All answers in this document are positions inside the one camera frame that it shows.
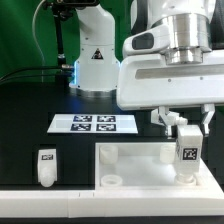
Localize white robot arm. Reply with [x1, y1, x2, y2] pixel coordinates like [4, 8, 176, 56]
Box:
[69, 0, 224, 132]

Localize black camera stand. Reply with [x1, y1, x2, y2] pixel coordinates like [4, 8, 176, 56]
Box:
[43, 0, 100, 84]

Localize black cables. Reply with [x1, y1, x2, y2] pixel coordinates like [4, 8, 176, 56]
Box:
[0, 64, 75, 84]

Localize grey cable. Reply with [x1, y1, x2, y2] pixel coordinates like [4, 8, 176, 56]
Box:
[31, 0, 48, 83]

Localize white L-shaped fence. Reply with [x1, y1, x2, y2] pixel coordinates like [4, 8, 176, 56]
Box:
[0, 151, 224, 218]

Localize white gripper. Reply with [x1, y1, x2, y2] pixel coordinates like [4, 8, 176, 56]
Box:
[117, 51, 224, 137]

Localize white square table top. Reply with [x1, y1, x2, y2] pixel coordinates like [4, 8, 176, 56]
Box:
[95, 142, 224, 196]

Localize white marker sheet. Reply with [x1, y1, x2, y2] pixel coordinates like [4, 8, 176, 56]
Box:
[48, 114, 138, 134]

